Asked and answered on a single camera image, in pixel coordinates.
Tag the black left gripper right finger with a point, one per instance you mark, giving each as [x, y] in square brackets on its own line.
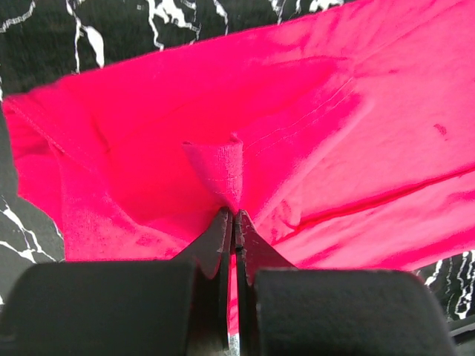
[284, 310]

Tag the bright pink t-shirt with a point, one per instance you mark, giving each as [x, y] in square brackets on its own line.
[347, 136]

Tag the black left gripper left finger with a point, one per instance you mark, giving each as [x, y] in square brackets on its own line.
[159, 307]

